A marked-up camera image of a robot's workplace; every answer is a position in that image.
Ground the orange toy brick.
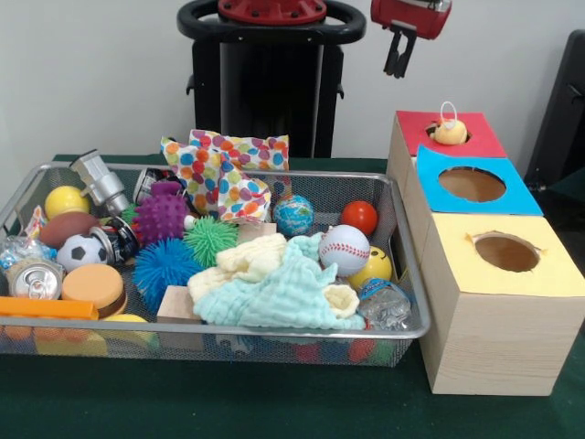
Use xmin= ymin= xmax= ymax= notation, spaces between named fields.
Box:
xmin=0 ymin=296 xmax=100 ymax=321

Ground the dark green side-table cloth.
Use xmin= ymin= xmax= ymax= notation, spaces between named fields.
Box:
xmin=543 ymin=171 xmax=585 ymax=220

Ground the shallow mesh bin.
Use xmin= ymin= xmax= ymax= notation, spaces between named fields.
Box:
xmin=0 ymin=162 xmax=432 ymax=369

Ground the plain yellow ball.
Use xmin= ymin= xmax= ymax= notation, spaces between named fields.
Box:
xmin=44 ymin=186 xmax=91 ymax=220

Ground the purple knobbly toy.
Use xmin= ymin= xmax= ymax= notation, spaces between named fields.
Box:
xmin=132 ymin=181 xmax=193 ymax=247

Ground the green spiky ball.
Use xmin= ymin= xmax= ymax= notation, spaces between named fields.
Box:
xmin=182 ymin=217 xmax=241 ymax=270

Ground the orange foam disc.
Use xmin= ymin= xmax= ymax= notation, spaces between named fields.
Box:
xmin=60 ymin=262 xmax=128 ymax=319

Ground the pale yellow muslin cloth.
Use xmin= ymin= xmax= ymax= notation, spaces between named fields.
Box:
xmin=186 ymin=232 xmax=361 ymax=320

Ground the yellow plush duck toy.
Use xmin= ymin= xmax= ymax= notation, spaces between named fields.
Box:
xmin=429 ymin=101 xmax=469 ymax=145

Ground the black upright panel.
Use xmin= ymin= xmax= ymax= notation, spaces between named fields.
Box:
xmin=524 ymin=29 xmax=585 ymax=193

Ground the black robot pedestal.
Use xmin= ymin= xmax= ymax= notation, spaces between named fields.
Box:
xmin=176 ymin=0 xmax=367 ymax=159

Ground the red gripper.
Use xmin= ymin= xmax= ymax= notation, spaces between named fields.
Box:
xmin=369 ymin=0 xmax=453 ymax=79

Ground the dark green table cloth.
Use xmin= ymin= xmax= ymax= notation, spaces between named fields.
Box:
xmin=0 ymin=153 xmax=585 ymax=439

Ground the red orange ball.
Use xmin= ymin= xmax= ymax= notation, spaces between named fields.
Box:
xmin=341 ymin=199 xmax=379 ymax=237

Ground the blue green globe ball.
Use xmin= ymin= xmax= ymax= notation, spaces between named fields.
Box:
xmin=272 ymin=195 xmax=316 ymax=238

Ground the yellow ball with black band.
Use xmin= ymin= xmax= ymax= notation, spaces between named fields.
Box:
xmin=347 ymin=245 xmax=393 ymax=290

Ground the teal muslin cloth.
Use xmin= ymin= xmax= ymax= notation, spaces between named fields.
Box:
xmin=191 ymin=233 xmax=367 ymax=331

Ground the brown toy football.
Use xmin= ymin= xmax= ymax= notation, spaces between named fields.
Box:
xmin=38 ymin=212 xmax=101 ymax=251

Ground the blue spiky ball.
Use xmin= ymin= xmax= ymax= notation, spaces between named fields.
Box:
xmin=132 ymin=237 xmax=207 ymax=311

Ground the white baseball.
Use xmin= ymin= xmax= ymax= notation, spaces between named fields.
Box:
xmin=318 ymin=224 xmax=371 ymax=278

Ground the wooden three-hole box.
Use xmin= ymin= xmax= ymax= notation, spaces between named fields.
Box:
xmin=386 ymin=111 xmax=585 ymax=397

